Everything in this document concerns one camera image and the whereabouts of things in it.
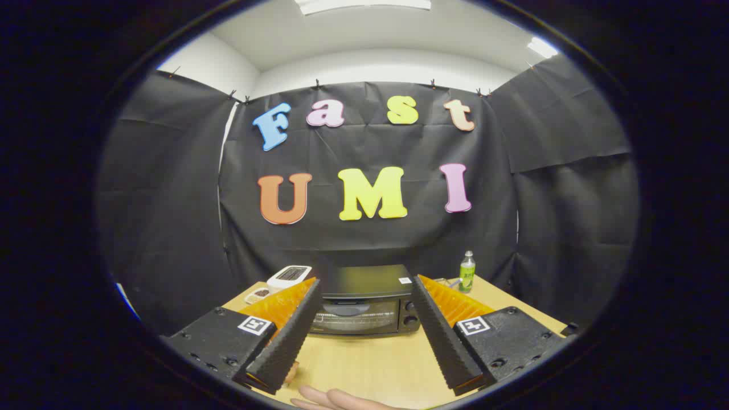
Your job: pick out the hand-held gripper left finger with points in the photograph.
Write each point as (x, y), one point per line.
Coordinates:
(287, 336)

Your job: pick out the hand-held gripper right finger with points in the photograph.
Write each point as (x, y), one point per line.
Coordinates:
(441, 336)

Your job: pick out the black toaster oven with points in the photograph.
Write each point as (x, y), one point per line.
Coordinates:
(364, 280)

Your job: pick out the white pop-up toaster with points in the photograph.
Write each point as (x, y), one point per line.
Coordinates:
(287, 276)

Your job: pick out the small white snack dish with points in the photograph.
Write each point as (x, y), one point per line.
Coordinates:
(257, 294)

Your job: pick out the clear glass with straw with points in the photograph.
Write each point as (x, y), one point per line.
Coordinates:
(451, 282)

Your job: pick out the green label drink bottle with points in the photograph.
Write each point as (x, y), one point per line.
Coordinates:
(467, 273)

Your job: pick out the ceiling light panel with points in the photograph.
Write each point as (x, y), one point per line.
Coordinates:
(359, 4)
(541, 48)

